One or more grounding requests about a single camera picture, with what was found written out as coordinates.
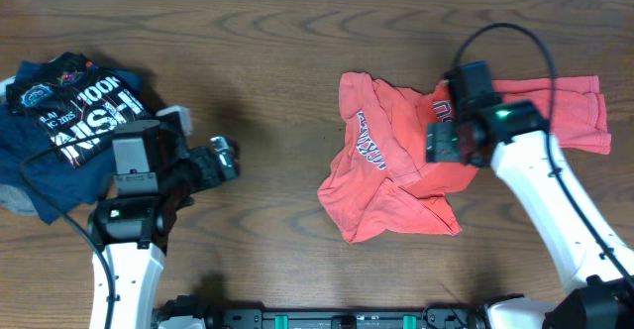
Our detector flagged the orange red t-shirt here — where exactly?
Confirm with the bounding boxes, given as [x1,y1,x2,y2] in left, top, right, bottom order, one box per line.
[317,72,611,243]

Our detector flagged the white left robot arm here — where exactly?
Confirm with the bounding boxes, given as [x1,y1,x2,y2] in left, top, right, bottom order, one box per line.
[88,120,239,328]

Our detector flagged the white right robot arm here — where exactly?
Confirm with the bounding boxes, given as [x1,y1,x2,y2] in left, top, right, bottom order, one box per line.
[426,100,633,328]

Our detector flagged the black printed folded t-shirt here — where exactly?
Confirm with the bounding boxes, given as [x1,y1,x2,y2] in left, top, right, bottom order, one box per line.
[7,53,152,167]

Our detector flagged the navy blue folded garment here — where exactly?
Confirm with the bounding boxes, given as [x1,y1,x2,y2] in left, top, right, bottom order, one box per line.
[0,60,145,226]

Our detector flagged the grey folded garment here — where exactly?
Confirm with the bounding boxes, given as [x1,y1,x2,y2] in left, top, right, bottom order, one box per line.
[0,184,38,216]

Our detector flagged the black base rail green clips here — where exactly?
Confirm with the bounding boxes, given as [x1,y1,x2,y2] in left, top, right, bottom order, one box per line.
[150,295,487,329]

